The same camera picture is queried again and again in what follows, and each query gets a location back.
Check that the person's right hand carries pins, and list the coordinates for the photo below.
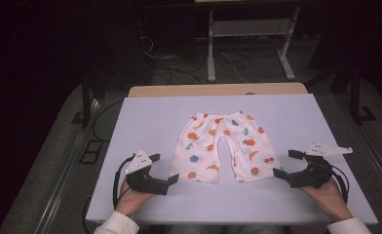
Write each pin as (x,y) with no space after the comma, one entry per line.
(330,200)

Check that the light wooden table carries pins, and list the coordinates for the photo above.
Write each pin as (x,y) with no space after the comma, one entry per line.
(211,89)

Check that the black rectangular floor frame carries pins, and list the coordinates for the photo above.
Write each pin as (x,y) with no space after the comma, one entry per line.
(91,152)

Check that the person's left hand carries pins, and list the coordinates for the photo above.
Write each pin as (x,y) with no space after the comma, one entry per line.
(129,201)

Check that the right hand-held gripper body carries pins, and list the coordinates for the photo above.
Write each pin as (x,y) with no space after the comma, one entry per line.
(315,175)

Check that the black metal stand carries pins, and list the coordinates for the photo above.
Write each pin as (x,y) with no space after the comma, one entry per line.
(355,97)
(86,104)

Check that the white metal stand frame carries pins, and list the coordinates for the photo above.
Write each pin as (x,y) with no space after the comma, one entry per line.
(211,45)

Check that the white fruit-print pants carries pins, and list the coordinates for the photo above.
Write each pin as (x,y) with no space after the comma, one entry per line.
(198,146)

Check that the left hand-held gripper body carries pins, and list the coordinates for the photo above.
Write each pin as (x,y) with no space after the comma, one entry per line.
(143,183)

